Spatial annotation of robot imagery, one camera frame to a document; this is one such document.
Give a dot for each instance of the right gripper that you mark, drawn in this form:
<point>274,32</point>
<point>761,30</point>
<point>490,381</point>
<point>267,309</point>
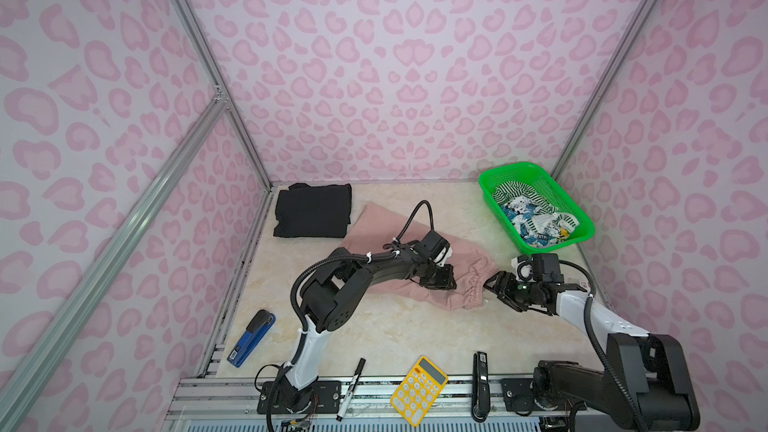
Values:
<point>504,276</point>

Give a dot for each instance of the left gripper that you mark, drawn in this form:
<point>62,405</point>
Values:
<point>446,282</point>

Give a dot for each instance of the pink garment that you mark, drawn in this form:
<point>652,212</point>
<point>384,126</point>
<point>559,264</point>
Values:
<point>473,265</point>

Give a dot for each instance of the black shirt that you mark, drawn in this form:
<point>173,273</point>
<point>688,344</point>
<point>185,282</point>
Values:
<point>304,211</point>

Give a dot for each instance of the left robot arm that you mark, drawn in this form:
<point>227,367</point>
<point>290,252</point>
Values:
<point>325,296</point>

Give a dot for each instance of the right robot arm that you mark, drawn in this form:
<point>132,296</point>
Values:
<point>643,383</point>

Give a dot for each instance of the green plastic laundry basket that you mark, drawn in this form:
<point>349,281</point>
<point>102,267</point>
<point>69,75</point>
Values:
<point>543,183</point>

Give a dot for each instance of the blue white printed garment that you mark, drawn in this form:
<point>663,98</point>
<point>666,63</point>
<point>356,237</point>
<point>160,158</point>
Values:
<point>539,226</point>

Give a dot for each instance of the striped patterned garment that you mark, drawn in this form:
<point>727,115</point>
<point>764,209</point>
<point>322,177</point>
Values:
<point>507,191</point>

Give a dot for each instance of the black marker pen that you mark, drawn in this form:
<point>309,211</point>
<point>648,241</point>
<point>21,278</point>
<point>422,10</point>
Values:
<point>350,390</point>

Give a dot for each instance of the black stapler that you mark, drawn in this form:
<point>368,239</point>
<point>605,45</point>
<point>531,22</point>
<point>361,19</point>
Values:
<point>480,393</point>

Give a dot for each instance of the yellow calculator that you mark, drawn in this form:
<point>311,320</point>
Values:
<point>418,391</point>

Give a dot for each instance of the blue stapler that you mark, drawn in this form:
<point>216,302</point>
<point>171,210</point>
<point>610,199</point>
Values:
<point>252,335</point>

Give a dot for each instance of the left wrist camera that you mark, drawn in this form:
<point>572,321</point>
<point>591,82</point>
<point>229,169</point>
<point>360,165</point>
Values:
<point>434,247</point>

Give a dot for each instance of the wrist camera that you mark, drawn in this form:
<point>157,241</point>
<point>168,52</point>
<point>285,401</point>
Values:
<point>434,247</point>
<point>541,267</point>

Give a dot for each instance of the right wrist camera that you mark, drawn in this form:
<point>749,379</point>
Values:
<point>541,267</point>

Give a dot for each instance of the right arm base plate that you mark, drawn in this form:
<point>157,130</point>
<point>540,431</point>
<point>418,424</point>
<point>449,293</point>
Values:
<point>518,395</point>

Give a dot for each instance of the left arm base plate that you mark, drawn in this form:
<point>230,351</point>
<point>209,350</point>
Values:
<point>322,397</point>

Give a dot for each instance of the aluminium mounting rail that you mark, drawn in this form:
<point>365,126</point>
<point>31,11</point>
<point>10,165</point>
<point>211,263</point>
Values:
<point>376,403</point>

